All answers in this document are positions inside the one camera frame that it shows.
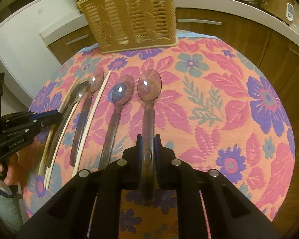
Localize white chopstick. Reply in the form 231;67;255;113
44;103;78;189
38;77;78;176
71;71;112;177

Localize translucent purple plastic spoon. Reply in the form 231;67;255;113
138;69;162;206

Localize grey sleeve forearm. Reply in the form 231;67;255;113
0;189;23;234

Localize wooden kitchen cabinets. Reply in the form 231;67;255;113
51;9;299;233

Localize person's left hand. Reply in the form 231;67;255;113
0;153;21;189

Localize dark plastic fork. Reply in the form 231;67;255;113
45;81;88;168

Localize translucent purple spoon left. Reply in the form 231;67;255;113
70;68;104;167

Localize floral pink tablecloth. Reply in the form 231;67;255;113
20;36;295;238

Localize translucent purple spoon middle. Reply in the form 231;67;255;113
98;74;134;170

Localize tan plastic utensil basket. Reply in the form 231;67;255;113
81;0;178;54

